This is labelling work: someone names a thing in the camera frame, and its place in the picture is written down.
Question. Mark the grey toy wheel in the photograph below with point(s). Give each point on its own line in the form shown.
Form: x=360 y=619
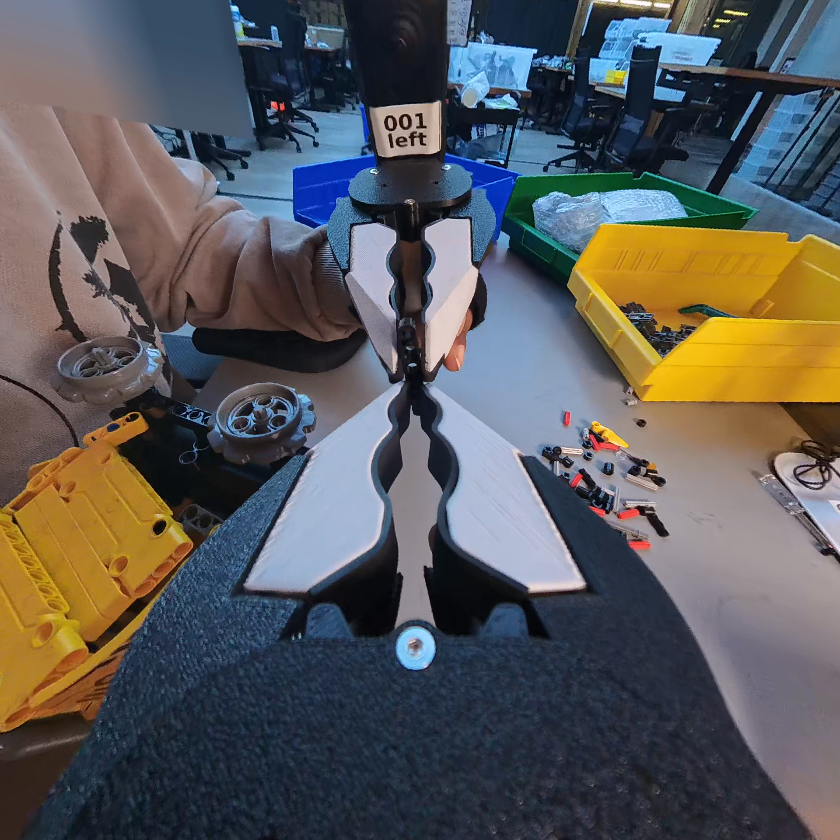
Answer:
x=262 y=420
x=108 y=367

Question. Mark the person's left forearm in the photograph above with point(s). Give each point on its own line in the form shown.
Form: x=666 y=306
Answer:
x=229 y=262

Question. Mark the pair of small grey connectors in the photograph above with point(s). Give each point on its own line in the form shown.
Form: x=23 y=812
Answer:
x=630 y=396

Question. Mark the bubble wrap sheet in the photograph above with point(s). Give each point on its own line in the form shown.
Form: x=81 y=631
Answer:
x=643 y=205

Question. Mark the yellow plastic bin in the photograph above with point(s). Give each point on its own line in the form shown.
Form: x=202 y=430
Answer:
x=722 y=374

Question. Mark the black brick beam with pins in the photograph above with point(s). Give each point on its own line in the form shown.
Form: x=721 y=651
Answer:
x=408 y=344

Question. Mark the person's left hand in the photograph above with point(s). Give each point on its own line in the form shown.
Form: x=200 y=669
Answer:
x=459 y=351

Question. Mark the pile of small brick pins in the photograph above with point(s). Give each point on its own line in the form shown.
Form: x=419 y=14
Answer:
x=604 y=485

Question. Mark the white desk stand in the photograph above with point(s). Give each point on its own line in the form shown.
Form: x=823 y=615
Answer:
x=807 y=499

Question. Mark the clear pen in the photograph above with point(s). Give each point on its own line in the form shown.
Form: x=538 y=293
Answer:
x=794 y=508

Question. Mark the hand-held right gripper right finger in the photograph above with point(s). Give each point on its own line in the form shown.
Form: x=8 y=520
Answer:
x=512 y=525

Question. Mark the yellow toy brick vehicle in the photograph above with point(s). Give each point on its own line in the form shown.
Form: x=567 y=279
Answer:
x=79 y=538

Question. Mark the wooden table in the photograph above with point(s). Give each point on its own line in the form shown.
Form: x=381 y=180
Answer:
x=754 y=82

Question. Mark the blue plastic bin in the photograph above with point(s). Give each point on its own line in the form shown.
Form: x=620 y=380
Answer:
x=315 y=190

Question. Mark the green plastic bin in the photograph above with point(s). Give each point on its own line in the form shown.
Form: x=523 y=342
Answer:
x=531 y=197

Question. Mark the beige printed sweatshirt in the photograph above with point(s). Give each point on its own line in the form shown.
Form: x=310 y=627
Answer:
x=39 y=295

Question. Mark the black textured pad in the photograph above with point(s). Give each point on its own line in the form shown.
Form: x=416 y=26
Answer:
x=282 y=351

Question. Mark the clear plastic bag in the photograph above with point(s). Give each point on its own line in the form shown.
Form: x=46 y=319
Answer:
x=568 y=220

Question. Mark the clear storage box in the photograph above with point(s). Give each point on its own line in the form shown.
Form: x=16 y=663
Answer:
x=499 y=65

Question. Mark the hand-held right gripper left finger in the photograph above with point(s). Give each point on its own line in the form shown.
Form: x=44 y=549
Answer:
x=315 y=525

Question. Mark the black office chair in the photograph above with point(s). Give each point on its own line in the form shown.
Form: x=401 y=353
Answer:
x=577 y=105
x=640 y=98
x=285 y=98

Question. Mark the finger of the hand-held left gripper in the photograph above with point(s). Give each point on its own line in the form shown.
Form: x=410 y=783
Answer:
x=453 y=282
x=371 y=282

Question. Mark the heap of black brick connectors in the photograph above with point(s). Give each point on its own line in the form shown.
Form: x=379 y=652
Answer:
x=659 y=328

